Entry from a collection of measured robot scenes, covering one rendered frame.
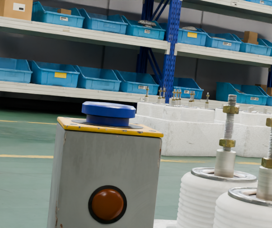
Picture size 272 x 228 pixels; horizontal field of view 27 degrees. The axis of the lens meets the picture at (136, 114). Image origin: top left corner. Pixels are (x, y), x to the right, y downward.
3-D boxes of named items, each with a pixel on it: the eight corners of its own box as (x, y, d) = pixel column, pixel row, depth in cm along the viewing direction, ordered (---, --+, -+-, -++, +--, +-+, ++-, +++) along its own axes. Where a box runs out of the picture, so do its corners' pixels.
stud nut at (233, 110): (236, 113, 66) (236, 106, 66) (241, 114, 64) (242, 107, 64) (219, 111, 65) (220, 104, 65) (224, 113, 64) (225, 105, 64)
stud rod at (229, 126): (227, 159, 65) (235, 94, 65) (231, 161, 65) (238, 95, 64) (219, 159, 65) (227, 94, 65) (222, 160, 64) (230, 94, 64)
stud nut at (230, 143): (232, 146, 66) (233, 139, 66) (237, 148, 64) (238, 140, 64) (216, 144, 65) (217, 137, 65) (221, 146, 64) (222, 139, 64)
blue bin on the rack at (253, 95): (213, 100, 643) (214, 81, 642) (239, 102, 661) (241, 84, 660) (240, 103, 599) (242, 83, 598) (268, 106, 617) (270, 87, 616)
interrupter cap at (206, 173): (269, 187, 63) (270, 180, 63) (207, 184, 60) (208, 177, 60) (236, 174, 70) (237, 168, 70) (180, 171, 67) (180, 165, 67)
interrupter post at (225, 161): (237, 181, 64) (241, 152, 64) (218, 180, 64) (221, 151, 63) (227, 177, 67) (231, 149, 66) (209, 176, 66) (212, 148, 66)
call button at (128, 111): (138, 135, 41) (141, 107, 41) (82, 131, 40) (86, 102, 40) (127, 130, 45) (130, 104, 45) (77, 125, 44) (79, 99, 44)
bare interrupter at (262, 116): (252, 142, 340) (256, 107, 339) (269, 144, 338) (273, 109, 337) (252, 144, 330) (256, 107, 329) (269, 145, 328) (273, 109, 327)
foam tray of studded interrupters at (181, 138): (221, 157, 308) (225, 124, 307) (165, 156, 286) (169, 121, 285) (175, 146, 340) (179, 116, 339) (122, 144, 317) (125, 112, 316)
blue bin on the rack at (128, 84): (102, 89, 579) (104, 68, 578) (134, 92, 598) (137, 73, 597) (125, 92, 536) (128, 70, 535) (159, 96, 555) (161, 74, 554)
